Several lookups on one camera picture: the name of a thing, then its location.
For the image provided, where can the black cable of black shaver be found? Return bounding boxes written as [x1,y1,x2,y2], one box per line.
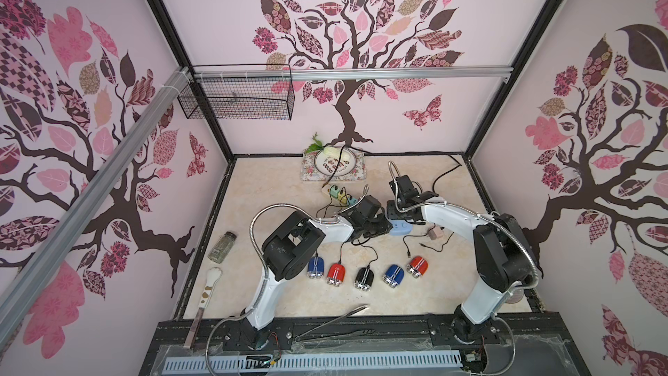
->
[350,237,380,271]

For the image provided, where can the pink USB charger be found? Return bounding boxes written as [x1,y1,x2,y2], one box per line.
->
[427,226,444,240]

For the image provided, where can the black shaver charging cable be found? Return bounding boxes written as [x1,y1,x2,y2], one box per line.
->
[401,229,456,268]

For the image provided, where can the black electric shaver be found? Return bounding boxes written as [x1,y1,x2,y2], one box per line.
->
[354,266,375,292]

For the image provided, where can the red electric shaver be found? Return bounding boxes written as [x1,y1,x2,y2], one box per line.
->
[407,256,429,279]
[325,262,346,287]

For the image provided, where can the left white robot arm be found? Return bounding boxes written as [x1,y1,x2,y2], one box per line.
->
[243,196,392,332]

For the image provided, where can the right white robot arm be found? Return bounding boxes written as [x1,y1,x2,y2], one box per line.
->
[390,175,539,327]

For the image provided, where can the blue electric shaver right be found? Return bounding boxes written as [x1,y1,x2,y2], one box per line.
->
[382,264,405,288]

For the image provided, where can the blue electric shaver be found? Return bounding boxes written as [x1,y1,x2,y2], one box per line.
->
[307,255,325,279]
[382,264,405,288]

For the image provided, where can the blue electric shaver left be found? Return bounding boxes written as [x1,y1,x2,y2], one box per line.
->
[307,255,325,279]

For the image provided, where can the blue square power cube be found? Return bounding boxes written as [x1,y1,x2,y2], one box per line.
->
[388,219,413,237]

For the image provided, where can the beige power strip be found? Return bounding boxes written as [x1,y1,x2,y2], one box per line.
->
[328,185,358,208]

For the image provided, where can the white plate with red print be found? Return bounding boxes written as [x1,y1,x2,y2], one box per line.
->
[314,147,358,178]

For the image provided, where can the floral rectangular tray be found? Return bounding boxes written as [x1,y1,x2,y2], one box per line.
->
[300,147,367,182]

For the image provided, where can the pale green vegetable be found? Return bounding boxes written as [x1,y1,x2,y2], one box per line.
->
[322,146,342,158]

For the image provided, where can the green leaf sprig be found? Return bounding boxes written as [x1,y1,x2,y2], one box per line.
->
[304,132,326,154]

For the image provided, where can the metal tongs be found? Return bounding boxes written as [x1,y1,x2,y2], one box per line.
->
[294,304,371,341]

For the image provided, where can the glass spice jar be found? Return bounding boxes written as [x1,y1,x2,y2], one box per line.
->
[208,232,238,264]

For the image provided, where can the thick black power cable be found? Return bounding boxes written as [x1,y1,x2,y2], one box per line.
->
[430,154,466,194]

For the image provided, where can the thin black strip cable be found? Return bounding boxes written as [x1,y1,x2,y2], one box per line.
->
[321,145,466,190]

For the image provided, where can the aluminium rail back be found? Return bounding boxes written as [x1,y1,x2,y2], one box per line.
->
[193,66,513,81]

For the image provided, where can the aluminium rail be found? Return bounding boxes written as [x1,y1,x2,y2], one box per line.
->
[1,67,191,346]
[193,66,513,81]

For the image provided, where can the white slotted cable duct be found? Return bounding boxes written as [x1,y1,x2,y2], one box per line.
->
[160,350,463,375]

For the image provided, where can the black wire basket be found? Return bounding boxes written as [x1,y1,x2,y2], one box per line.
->
[178,63,296,121]

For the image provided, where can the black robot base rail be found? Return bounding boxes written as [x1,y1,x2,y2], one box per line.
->
[139,313,589,375]

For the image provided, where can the aluminium rail left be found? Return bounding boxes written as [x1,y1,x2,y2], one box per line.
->
[1,67,191,346]

